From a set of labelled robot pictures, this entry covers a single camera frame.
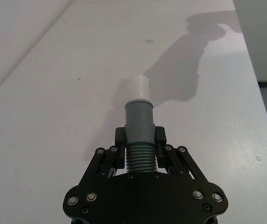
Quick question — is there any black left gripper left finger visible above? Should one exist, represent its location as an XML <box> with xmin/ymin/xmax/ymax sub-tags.
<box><xmin>84</xmin><ymin>127</ymin><xmax>127</xmax><ymax>180</ymax></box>

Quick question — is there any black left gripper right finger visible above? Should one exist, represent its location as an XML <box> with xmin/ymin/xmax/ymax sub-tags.
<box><xmin>155</xmin><ymin>126</ymin><xmax>204</xmax><ymax>181</ymax></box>

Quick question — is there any grey ribbed hose white tip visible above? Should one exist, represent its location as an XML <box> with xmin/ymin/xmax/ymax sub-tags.
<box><xmin>124</xmin><ymin>75</ymin><xmax>158</xmax><ymax>174</ymax></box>

